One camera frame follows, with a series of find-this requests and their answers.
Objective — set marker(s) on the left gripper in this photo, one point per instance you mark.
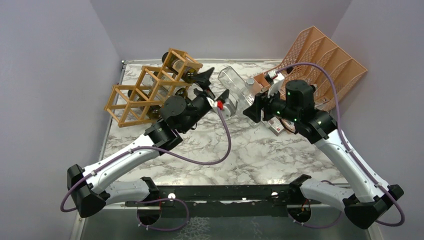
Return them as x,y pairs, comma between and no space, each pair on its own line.
204,79

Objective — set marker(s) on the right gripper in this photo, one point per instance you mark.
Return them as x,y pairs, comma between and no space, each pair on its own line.
261,101

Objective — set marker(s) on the clear bottle silver cap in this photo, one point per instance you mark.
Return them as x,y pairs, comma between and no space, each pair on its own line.
250,86

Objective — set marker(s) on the clear glass bottle small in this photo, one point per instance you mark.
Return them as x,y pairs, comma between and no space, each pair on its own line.
231,80

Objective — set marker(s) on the dark green wine bottle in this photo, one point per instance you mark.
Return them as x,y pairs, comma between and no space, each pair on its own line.
175,64
165,89
152,112

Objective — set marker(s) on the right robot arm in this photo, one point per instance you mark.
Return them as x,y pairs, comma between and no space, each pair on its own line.
368,197

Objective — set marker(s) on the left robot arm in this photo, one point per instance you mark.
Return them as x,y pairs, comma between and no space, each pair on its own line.
93,187

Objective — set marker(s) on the wooden wine rack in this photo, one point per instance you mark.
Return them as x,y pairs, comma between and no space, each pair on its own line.
122,107

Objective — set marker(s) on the small white box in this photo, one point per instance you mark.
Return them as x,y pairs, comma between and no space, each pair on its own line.
275,126

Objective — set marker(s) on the orange plastic file organizer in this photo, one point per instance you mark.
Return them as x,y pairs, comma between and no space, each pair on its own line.
313,46

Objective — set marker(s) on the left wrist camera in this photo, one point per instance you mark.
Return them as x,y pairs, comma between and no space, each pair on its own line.
228,108

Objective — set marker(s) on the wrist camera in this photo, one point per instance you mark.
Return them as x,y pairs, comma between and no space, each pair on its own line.
228,108
276,80

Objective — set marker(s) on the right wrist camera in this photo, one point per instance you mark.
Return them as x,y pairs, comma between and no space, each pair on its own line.
276,80

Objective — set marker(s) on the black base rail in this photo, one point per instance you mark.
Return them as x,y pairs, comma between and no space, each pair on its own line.
214,201

